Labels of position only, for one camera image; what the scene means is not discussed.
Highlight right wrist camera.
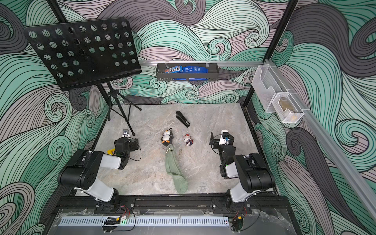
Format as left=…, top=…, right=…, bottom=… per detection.
left=219, top=130, right=235, bottom=146

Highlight black stapler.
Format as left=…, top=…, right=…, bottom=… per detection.
left=176, top=111, right=191, bottom=128

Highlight yellow plastic triangle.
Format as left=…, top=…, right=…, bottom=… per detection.
left=107, top=149, right=115, bottom=155

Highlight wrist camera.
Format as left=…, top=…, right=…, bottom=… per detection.
left=122, top=129, right=130, bottom=138
left=219, top=130, right=235, bottom=146

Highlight blue candy packet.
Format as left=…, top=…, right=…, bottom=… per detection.
left=164, top=66, right=209, bottom=73

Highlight white slotted cable duct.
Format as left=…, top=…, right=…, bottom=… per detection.
left=57, top=216, right=229, bottom=227

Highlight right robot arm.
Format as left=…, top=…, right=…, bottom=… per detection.
left=209, top=130, right=275, bottom=204

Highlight small clear plastic bin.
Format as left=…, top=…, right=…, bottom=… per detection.
left=271, top=93, right=304, bottom=124

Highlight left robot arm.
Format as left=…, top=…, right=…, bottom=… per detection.
left=58, top=137, right=140, bottom=202

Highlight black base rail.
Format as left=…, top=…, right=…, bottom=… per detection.
left=56, top=193, right=290, bottom=215

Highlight large clear plastic bin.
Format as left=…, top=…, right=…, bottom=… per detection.
left=252, top=64, right=287, bottom=113

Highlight penguin plush keychain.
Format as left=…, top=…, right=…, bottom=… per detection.
left=161, top=128, right=174, bottom=147

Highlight black perforated music stand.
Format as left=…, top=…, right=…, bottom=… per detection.
left=23, top=18, right=143, bottom=136

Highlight red white plush keychain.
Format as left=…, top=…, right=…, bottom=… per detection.
left=183, top=134, right=193, bottom=146

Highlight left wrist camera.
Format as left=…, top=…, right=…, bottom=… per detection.
left=122, top=129, right=130, bottom=138

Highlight green fabric bag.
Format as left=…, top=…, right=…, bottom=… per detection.
left=165, top=145, right=188, bottom=194

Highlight black wall-mounted tray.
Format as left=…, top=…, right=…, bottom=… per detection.
left=156, top=62, right=219, bottom=81

